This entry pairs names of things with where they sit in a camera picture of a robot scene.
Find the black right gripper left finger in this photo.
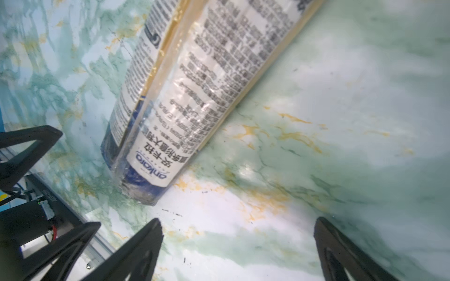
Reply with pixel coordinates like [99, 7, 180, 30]
[84, 218, 164, 281]

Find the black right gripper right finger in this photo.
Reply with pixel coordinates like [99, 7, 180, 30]
[314, 217, 397, 281]

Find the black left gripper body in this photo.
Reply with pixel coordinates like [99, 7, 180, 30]
[0, 173, 85, 281]

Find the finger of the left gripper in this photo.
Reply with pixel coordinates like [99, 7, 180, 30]
[19, 222, 101, 281]
[1, 125, 63, 192]

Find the clear blue spaghetti package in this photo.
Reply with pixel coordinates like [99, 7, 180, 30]
[101, 1, 322, 206]

